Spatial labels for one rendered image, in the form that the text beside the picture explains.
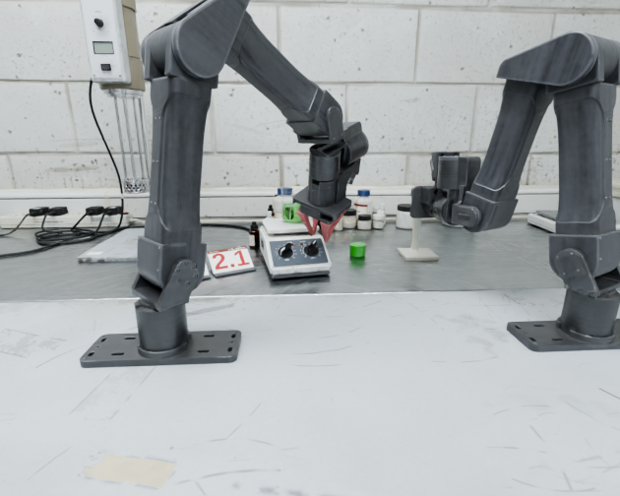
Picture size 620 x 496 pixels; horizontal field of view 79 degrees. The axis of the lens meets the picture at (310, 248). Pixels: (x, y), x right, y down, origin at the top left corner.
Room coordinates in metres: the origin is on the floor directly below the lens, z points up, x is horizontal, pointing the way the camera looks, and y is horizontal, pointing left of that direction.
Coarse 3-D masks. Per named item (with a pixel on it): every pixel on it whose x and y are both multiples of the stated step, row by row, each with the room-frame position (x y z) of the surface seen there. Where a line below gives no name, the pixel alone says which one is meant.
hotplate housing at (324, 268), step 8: (264, 232) 0.84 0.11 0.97; (296, 232) 0.82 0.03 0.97; (304, 232) 0.82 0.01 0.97; (264, 240) 0.81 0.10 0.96; (272, 240) 0.78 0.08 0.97; (264, 248) 0.81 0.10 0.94; (264, 256) 0.82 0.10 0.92; (328, 256) 0.76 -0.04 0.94; (272, 264) 0.72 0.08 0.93; (312, 264) 0.74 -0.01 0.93; (320, 264) 0.74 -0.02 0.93; (328, 264) 0.74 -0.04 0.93; (272, 272) 0.72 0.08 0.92; (280, 272) 0.72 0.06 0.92; (288, 272) 0.72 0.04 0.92; (296, 272) 0.72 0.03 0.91; (304, 272) 0.73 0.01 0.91; (312, 272) 0.74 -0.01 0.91; (320, 272) 0.74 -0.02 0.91; (328, 272) 0.74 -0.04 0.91
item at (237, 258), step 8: (216, 256) 0.78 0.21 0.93; (224, 256) 0.79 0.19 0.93; (232, 256) 0.79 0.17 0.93; (240, 256) 0.80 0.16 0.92; (248, 256) 0.80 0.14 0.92; (216, 264) 0.76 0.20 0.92; (224, 264) 0.77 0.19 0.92; (232, 264) 0.78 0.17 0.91; (240, 264) 0.78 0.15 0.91; (248, 264) 0.79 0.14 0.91
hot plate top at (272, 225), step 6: (264, 222) 0.86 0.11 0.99; (270, 222) 0.86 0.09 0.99; (276, 222) 0.86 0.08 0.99; (282, 222) 0.86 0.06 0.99; (312, 222) 0.86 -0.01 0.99; (270, 228) 0.80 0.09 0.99; (276, 228) 0.80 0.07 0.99; (282, 228) 0.80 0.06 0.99; (288, 228) 0.80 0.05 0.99; (294, 228) 0.80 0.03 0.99; (300, 228) 0.81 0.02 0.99; (306, 228) 0.81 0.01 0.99; (318, 228) 0.82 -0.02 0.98
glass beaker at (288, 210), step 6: (294, 186) 0.90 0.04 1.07; (282, 192) 0.85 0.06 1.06; (288, 192) 0.84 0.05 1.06; (294, 192) 0.84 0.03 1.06; (282, 198) 0.85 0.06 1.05; (288, 198) 0.84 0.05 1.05; (282, 204) 0.85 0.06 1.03; (288, 204) 0.84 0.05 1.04; (294, 204) 0.84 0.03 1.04; (282, 210) 0.86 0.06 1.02; (288, 210) 0.84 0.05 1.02; (294, 210) 0.84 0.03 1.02; (282, 216) 0.86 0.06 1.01; (288, 216) 0.84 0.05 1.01; (294, 216) 0.84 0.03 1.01; (288, 222) 0.84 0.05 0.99; (294, 222) 0.84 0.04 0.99; (300, 222) 0.84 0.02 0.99
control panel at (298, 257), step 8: (280, 240) 0.78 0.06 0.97; (288, 240) 0.79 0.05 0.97; (296, 240) 0.79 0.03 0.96; (304, 240) 0.79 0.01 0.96; (312, 240) 0.79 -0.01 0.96; (320, 240) 0.80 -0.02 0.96; (272, 248) 0.76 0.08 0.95; (296, 248) 0.77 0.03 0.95; (320, 248) 0.78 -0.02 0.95; (272, 256) 0.74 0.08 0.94; (296, 256) 0.75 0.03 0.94; (304, 256) 0.75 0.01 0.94; (312, 256) 0.75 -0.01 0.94; (320, 256) 0.76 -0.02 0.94; (280, 264) 0.72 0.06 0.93; (288, 264) 0.73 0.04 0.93; (296, 264) 0.73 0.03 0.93; (304, 264) 0.73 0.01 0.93
